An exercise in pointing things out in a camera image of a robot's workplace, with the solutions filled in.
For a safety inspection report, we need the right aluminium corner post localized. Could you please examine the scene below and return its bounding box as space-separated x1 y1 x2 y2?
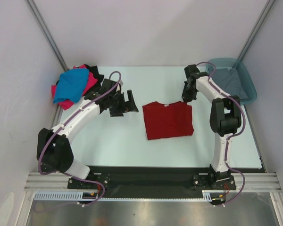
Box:
237 0 277 61

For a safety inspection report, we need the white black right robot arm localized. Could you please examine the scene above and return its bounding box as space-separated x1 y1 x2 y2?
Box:
182 65 242 190

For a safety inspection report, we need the left aluminium corner post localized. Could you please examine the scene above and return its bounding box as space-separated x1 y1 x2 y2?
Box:
25 0 68 71

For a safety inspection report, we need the red t shirt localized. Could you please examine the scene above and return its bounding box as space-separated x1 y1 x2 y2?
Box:
142 101 194 140

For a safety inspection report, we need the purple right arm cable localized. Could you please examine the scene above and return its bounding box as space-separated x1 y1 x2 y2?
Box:
195 61 247 208

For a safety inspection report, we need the aluminium front frame rail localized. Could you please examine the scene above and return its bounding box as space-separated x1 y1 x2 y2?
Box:
24 172 282 193

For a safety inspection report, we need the pink folded t shirt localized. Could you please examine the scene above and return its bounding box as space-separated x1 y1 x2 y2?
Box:
51 65 98 110

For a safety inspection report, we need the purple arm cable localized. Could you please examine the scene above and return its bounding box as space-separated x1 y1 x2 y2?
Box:
34 71 123 212
195 61 247 208

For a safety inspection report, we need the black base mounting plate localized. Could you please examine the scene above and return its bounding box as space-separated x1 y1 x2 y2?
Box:
37 165 267 199

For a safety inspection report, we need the black folded t shirt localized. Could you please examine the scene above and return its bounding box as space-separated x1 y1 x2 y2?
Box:
56 64 105 95

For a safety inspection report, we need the blue t shirt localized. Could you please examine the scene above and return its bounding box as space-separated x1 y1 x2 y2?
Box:
53 68 89 103

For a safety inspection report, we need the grey t shirt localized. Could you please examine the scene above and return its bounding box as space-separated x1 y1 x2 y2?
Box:
212 68 248 99

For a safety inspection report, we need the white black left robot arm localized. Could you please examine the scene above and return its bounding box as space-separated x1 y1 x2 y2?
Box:
36 79 139 188

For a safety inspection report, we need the aluminium corner post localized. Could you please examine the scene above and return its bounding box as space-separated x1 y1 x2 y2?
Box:
25 0 68 71
237 0 277 61

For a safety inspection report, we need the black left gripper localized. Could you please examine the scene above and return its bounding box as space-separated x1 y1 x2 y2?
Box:
108 90 138 117

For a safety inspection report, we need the teal plastic basket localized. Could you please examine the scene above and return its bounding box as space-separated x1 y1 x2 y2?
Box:
206 58 257 105

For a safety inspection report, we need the grey slotted cable duct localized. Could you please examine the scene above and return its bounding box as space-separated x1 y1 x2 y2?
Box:
34 191 221 202

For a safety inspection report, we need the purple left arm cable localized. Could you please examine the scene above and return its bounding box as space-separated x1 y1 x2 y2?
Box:
34 71 123 212

